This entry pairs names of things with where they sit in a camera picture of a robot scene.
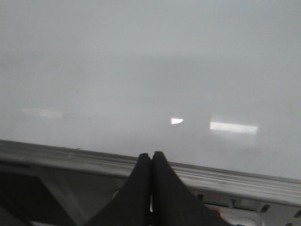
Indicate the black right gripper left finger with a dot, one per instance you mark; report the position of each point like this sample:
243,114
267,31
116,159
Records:
131,205

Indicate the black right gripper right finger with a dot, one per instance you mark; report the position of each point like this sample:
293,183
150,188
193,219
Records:
173,204

